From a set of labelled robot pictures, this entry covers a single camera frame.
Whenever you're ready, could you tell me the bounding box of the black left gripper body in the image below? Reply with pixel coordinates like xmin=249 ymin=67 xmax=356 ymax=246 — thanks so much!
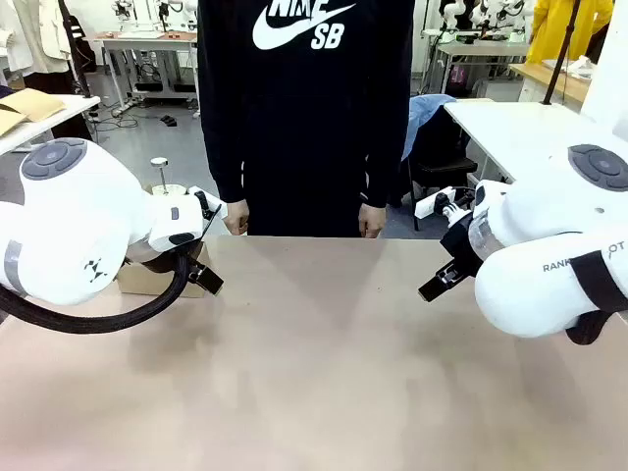
xmin=126 ymin=240 xmax=199 ymax=275

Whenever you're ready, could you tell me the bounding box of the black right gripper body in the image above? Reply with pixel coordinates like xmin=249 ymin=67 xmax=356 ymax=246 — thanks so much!
xmin=440 ymin=214 xmax=487 ymax=282

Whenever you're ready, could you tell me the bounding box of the brown cardboard cup carrier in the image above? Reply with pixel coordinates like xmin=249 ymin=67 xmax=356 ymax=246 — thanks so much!
xmin=116 ymin=241 xmax=213 ymax=299

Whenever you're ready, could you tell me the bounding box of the person right forearm black sleeve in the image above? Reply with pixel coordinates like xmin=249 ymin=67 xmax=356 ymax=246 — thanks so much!
xmin=200 ymin=112 xmax=247 ymax=204

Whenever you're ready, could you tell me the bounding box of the person left forearm black sleeve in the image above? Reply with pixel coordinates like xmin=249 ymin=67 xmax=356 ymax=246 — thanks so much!
xmin=358 ymin=112 xmax=412 ymax=209

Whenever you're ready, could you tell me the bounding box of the person right hand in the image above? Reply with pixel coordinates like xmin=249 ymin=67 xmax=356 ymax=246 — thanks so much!
xmin=224 ymin=198 xmax=251 ymax=236

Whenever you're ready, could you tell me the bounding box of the person left hand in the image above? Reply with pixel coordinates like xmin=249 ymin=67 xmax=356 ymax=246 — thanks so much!
xmin=358 ymin=202 xmax=388 ymax=240

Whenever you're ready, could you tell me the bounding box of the black chair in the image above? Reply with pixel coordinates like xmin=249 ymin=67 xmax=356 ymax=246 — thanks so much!
xmin=404 ymin=155 xmax=480 ymax=233

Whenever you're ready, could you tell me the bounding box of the white work table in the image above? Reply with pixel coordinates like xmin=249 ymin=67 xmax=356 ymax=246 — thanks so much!
xmin=443 ymin=99 xmax=619 ymax=183

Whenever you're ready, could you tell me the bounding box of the blue cloth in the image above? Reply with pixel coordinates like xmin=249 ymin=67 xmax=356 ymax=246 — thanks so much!
xmin=400 ymin=93 xmax=458 ymax=163

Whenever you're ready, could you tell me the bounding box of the white side table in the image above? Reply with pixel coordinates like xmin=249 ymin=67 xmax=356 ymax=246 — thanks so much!
xmin=0 ymin=92 xmax=102 ymax=156

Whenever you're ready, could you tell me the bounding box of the person torso black hoodie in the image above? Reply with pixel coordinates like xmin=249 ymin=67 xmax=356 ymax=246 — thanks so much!
xmin=195 ymin=0 xmax=416 ymax=238

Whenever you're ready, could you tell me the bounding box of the grey background workbench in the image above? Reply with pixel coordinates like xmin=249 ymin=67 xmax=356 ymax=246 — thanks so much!
xmin=422 ymin=28 xmax=532 ymax=97

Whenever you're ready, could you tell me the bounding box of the wooden top table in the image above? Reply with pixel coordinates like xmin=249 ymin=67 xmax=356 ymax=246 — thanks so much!
xmin=508 ymin=60 xmax=592 ymax=105

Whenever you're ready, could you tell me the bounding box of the large brown cardboard sheet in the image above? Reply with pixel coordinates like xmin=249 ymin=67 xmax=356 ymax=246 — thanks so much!
xmin=0 ymin=87 xmax=68 ymax=122

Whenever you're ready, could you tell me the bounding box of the small brown cardboard sheet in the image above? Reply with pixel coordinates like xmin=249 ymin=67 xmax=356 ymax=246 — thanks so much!
xmin=0 ymin=108 xmax=29 ymax=138

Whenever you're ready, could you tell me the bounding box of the white background workbench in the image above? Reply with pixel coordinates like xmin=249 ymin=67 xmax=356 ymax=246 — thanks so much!
xmin=92 ymin=29 xmax=200 ymax=110

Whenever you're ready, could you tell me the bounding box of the black tripod pole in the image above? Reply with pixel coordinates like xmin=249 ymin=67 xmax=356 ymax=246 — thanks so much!
xmin=541 ymin=0 xmax=584 ymax=107

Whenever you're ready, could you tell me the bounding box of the black stand pole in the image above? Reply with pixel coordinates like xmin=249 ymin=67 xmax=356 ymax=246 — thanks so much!
xmin=57 ymin=0 xmax=95 ymax=99

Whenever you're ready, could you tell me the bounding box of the person in yellow coat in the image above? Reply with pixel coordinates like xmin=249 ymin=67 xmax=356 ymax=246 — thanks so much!
xmin=526 ymin=0 xmax=615 ymax=65

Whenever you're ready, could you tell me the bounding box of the white hanging coat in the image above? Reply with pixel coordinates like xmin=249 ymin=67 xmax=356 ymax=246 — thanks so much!
xmin=0 ymin=0 xmax=76 ymax=76

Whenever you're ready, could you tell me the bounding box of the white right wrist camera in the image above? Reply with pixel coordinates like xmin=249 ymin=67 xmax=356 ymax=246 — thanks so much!
xmin=413 ymin=187 xmax=475 ymax=220

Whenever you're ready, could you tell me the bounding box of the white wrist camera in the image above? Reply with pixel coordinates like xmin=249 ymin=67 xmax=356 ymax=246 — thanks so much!
xmin=187 ymin=184 xmax=230 ymax=223
xmin=413 ymin=187 xmax=475 ymax=220

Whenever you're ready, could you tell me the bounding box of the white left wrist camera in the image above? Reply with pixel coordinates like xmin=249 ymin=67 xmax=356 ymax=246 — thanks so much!
xmin=187 ymin=184 xmax=230 ymax=223

